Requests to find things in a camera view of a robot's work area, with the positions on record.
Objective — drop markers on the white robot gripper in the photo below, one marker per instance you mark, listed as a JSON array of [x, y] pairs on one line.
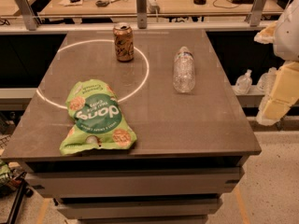
[[289, 34]]

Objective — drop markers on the clear plastic water bottle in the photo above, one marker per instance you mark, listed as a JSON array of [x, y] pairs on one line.
[[183, 71]]

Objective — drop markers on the right clear sanitizer bottle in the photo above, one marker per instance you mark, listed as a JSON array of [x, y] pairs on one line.
[[262, 80]]

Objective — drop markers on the clear sanitizer bottle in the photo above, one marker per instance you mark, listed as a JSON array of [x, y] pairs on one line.
[[243, 83], [262, 80]]

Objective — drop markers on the left clear sanitizer bottle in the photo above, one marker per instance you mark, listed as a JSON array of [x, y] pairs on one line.
[[243, 83]]

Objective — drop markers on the white power strip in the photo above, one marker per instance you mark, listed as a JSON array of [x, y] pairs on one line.
[[153, 6]]

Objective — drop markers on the grey table drawer base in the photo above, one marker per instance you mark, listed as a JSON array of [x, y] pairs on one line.
[[137, 195]]

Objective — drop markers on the gold soda can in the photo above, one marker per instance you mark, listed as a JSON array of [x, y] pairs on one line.
[[123, 41]]

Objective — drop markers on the green snack chip bag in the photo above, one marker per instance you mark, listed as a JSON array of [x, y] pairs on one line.
[[99, 122]]

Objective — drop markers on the right metal bracket post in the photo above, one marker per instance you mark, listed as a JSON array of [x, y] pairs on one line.
[[254, 17]]

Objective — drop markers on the metal bracket post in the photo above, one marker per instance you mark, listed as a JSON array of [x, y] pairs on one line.
[[141, 11], [29, 18], [254, 17]]

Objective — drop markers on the middle metal bracket post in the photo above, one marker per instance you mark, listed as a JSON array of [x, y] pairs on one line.
[[141, 11]]

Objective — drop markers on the left metal bracket post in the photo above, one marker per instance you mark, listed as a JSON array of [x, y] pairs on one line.
[[29, 18]]

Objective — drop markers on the black cart frame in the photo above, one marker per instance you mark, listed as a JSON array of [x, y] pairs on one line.
[[22, 191]]

